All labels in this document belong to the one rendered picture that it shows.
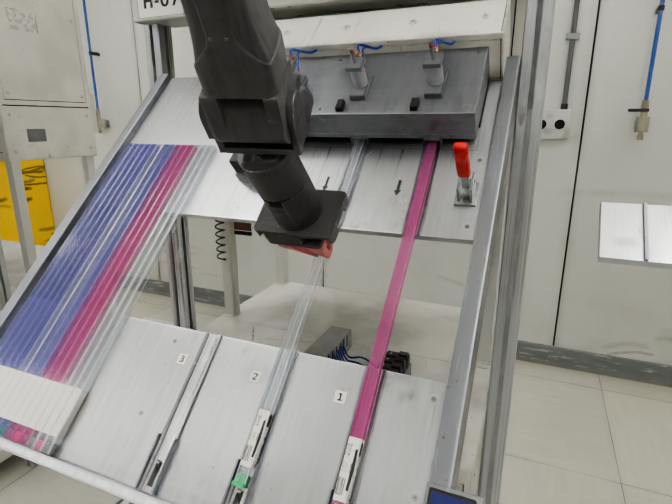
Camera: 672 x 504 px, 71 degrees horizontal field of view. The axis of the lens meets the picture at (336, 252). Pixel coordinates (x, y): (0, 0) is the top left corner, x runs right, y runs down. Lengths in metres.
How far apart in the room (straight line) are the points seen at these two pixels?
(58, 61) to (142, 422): 1.45
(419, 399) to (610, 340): 2.00
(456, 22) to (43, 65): 1.41
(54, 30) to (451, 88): 1.47
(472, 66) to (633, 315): 1.87
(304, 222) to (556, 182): 1.84
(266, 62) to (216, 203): 0.42
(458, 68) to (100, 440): 0.68
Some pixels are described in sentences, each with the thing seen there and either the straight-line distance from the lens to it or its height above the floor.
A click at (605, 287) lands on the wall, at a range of 2.39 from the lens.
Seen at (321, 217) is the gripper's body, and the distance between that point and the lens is 0.54.
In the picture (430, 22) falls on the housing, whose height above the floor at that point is 1.26.
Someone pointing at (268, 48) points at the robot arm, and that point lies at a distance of 0.39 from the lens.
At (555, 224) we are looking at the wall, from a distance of 2.31.
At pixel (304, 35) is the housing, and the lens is 0.86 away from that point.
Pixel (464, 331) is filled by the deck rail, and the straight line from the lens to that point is 0.53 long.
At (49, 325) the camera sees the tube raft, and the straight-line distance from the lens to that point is 0.81.
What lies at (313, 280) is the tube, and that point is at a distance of 0.60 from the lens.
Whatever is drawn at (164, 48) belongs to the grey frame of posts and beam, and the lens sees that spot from 1.12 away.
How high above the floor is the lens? 1.12
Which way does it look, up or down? 15 degrees down
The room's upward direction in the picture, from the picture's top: straight up
